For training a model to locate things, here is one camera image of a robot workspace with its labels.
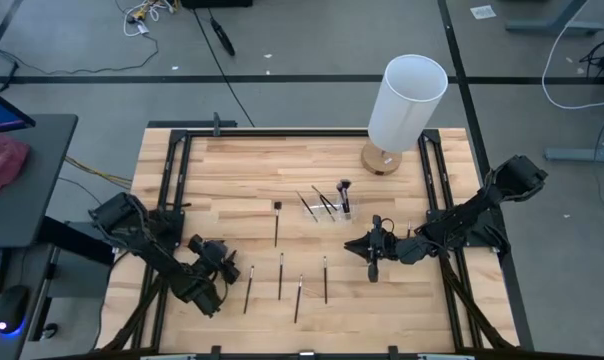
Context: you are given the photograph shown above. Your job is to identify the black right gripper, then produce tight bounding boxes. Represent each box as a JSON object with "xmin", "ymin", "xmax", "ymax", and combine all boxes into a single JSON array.
[{"xmin": 344, "ymin": 214, "xmax": 399, "ymax": 284}]

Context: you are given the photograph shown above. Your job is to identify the square head makeup brush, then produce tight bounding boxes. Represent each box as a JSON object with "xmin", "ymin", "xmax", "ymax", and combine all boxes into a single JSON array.
[{"xmin": 272, "ymin": 200, "xmax": 282, "ymax": 248}]

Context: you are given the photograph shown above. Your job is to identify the clear acrylic brush organizer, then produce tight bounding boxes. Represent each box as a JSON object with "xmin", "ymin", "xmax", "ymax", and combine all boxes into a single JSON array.
[{"xmin": 301, "ymin": 197, "xmax": 357, "ymax": 224}]

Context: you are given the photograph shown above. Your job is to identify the black desk crossbeam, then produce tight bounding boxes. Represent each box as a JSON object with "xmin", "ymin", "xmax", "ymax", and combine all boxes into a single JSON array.
[{"xmin": 35, "ymin": 215, "xmax": 117, "ymax": 267}]

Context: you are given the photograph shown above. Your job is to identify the white shade wooden table lamp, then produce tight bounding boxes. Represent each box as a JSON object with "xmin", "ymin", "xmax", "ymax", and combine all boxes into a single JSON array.
[{"xmin": 360, "ymin": 53, "xmax": 449, "ymax": 177}]

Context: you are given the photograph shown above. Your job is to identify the grey desk leg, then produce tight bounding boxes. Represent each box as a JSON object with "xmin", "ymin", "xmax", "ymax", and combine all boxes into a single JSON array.
[{"xmin": 27, "ymin": 244, "xmax": 63, "ymax": 344}]

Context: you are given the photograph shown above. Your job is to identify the black side desk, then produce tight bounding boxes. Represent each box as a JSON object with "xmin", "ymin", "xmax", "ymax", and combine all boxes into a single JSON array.
[{"xmin": 0, "ymin": 113, "xmax": 79, "ymax": 250}]

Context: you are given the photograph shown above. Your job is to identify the black computer mouse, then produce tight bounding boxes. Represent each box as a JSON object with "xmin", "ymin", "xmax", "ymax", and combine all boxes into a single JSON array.
[{"xmin": 0, "ymin": 284, "xmax": 31, "ymax": 335}]

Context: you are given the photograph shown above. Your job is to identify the grey desk foot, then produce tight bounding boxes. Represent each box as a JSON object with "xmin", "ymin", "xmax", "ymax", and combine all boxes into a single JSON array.
[
  {"xmin": 544, "ymin": 134, "xmax": 604, "ymax": 164},
  {"xmin": 504, "ymin": 0, "xmax": 604, "ymax": 37}
]

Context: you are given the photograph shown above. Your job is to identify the black box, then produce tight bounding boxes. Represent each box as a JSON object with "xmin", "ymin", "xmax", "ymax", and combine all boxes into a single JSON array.
[{"xmin": 180, "ymin": 0, "xmax": 254, "ymax": 9}]

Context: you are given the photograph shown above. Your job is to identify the black cable bundle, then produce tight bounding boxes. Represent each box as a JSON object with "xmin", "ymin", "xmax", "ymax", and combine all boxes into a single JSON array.
[
  {"xmin": 101, "ymin": 247, "xmax": 176, "ymax": 352},
  {"xmin": 439, "ymin": 247, "xmax": 516, "ymax": 351}
]

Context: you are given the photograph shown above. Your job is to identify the yellow green wires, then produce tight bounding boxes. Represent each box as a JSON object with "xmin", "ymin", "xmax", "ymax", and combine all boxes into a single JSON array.
[{"xmin": 64, "ymin": 155, "xmax": 133, "ymax": 190}]

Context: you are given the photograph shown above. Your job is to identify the long black floor cable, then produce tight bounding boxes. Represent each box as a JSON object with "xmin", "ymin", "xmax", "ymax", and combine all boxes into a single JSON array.
[{"xmin": 190, "ymin": 7, "xmax": 257, "ymax": 128}]

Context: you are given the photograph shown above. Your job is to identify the thin black floor cable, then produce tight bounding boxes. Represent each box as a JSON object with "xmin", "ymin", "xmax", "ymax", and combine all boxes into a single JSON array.
[{"xmin": 0, "ymin": 29, "xmax": 161, "ymax": 76}]

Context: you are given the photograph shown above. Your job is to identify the black handle tool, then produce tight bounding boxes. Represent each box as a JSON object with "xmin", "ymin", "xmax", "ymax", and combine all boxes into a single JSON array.
[{"xmin": 209, "ymin": 17, "xmax": 237, "ymax": 57}]

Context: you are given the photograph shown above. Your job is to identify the white yellow cable bundle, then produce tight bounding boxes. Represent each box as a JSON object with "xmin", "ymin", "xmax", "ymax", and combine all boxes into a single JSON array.
[{"xmin": 114, "ymin": 0, "xmax": 176, "ymax": 37}]

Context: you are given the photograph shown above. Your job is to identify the white floor cable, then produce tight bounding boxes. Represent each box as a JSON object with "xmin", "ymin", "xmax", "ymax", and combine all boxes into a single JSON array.
[{"xmin": 540, "ymin": 0, "xmax": 604, "ymax": 110}]

